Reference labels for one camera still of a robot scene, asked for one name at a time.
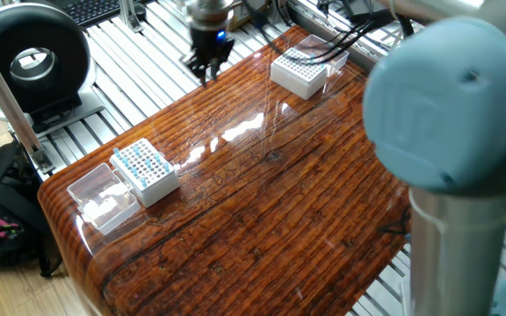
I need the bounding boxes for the black base cable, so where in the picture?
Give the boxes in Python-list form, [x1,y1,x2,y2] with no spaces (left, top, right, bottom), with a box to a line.
[378,205,412,236]

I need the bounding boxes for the black power adapter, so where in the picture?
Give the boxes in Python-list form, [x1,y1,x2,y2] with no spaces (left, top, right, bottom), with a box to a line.
[344,0,394,25]

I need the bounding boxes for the white pipette tip rack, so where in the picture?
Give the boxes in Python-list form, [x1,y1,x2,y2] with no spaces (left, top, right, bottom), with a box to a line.
[109,137,181,208]
[270,46,329,101]

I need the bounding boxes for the small metal bracket stand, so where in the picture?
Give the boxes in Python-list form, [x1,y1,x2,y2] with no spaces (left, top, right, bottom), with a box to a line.
[119,0,144,32]

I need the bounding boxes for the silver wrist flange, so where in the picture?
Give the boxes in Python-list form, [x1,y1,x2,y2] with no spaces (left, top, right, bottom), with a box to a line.
[184,0,237,31]

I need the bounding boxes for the aluminium frame post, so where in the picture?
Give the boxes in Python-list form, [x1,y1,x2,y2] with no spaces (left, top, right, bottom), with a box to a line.
[0,25,56,175]

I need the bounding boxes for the black backpack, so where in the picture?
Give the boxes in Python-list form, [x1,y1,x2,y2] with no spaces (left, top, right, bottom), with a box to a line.
[0,140,63,278]

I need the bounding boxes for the black computer keyboard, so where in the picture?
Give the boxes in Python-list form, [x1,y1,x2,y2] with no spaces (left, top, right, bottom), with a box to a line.
[50,0,148,28]

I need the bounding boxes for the clear plastic rack lid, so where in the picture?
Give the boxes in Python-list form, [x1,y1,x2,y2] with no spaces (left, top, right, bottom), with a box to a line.
[67,162,141,236]
[296,33,351,78]

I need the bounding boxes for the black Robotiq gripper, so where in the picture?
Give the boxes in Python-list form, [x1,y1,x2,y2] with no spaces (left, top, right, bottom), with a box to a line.
[183,25,236,88]

